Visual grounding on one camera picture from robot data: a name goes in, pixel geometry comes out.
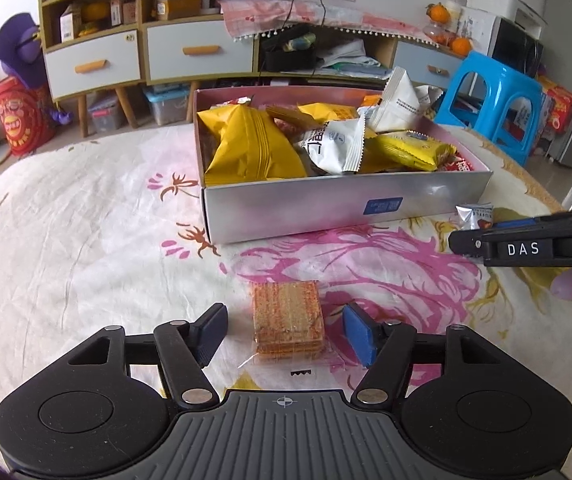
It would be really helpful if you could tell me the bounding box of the small yellow blue-label packet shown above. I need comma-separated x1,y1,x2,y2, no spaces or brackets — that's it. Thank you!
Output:
373,130,457,171

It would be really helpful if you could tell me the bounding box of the red printed bag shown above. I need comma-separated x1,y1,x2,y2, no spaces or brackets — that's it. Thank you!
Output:
0,75,56,158

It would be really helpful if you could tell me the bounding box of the purple plush toy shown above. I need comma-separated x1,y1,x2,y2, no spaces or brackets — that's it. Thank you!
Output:
0,12,74,126

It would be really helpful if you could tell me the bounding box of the small white box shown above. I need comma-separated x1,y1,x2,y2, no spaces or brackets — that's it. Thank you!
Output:
59,7,82,43

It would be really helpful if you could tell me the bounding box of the white snack packet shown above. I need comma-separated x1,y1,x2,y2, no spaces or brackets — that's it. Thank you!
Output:
368,66,444,133
298,120,379,176

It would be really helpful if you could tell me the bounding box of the red snack carton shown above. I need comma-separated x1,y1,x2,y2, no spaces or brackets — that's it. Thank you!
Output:
538,76,572,133

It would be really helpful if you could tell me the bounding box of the black bag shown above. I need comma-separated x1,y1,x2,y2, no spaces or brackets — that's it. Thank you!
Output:
260,35,319,72

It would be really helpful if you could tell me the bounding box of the red candy packet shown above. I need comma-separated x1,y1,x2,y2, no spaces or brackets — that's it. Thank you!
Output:
441,156,474,173

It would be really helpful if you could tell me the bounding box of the blue plastic stool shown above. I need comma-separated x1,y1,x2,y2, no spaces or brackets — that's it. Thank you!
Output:
436,51,557,167

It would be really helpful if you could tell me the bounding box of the white drawer with round sticker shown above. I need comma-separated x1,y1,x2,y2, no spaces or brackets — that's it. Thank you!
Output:
43,30,141,101

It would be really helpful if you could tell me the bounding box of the white printer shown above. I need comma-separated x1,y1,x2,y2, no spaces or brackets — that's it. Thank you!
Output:
466,0,549,41

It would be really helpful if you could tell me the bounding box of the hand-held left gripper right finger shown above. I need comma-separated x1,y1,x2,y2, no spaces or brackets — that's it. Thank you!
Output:
342,302,509,407

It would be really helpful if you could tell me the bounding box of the blue-lid storage bin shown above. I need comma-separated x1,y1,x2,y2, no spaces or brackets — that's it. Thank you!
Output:
143,85,191,126

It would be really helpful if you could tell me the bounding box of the black microwave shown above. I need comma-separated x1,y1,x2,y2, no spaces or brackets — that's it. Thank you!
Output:
491,19,544,78

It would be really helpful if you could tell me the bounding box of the blue-grey drawer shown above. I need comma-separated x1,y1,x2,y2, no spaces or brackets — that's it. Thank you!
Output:
393,40,467,88

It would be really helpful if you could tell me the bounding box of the clear storage bin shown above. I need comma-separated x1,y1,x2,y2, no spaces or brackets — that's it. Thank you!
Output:
87,92,126,133

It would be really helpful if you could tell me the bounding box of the large yellow snack packet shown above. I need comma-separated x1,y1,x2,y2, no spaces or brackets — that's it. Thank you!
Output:
298,102,361,126
198,102,309,186

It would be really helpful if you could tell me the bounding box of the pink cardboard box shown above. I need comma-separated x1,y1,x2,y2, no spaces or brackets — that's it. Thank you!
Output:
193,86,494,245

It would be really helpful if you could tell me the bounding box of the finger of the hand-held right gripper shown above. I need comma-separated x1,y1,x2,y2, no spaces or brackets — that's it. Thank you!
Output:
488,210,572,233
448,227,492,261

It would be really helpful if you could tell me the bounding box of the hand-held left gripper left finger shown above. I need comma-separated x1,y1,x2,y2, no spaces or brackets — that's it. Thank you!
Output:
68,302,229,410

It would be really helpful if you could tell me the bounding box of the wide white drawer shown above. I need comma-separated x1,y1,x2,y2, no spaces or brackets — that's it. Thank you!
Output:
146,20,254,83

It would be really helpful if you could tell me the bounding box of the clear orange wafer packet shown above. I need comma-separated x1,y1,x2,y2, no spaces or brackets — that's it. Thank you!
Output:
238,280,347,368

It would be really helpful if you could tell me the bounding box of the low wooden stand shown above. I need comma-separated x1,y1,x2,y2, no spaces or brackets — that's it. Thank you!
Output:
253,25,469,91

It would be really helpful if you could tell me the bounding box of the pink fringed cloth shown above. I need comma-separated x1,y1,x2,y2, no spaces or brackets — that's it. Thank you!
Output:
220,0,437,46

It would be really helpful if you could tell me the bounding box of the wooden cabinet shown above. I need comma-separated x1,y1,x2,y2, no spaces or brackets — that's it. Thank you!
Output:
37,0,259,136

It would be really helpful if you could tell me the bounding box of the small silver red packet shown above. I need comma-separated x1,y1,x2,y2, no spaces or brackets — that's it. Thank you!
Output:
455,202,495,231

